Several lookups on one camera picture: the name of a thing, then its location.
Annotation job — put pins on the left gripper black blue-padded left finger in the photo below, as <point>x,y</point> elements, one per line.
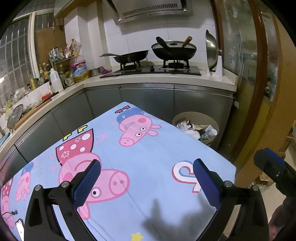
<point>41,222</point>

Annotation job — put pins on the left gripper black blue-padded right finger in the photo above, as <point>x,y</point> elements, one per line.
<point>251,222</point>

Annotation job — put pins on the green white snack bag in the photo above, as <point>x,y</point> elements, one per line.
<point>209,133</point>

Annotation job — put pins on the pink foil snack wrapper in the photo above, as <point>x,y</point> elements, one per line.
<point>184,125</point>

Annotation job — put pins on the beige trash bin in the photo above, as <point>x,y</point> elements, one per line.
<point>199,122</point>

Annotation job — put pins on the right hand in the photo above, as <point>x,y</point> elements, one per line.
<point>281,216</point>

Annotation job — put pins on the white smartphone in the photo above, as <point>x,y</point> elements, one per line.
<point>20,228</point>

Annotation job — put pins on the wooden cutting board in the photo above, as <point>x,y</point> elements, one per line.
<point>30,113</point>

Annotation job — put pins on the blue cartoon pig tablecloth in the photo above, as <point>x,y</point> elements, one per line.
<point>146,190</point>

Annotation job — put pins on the round black grid lid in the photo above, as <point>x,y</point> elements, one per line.
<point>15,116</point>

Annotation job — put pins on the grey cabinet fronts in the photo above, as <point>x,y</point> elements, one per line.
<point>63,115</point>

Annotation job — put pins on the white plastic jug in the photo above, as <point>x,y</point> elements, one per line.
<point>55,80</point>

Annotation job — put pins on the cooking oil bottle blue label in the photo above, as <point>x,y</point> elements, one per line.
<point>79,69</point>

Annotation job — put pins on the steel pot lid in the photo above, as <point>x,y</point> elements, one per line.
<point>214,54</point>

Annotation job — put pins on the black gas stove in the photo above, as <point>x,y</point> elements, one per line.
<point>168,67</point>

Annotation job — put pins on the black frying pan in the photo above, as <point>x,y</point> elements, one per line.
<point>129,57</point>

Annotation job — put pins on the black wok with lid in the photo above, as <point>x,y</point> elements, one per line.
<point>173,50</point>

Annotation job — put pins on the steel range hood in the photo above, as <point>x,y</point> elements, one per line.
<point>126,11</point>

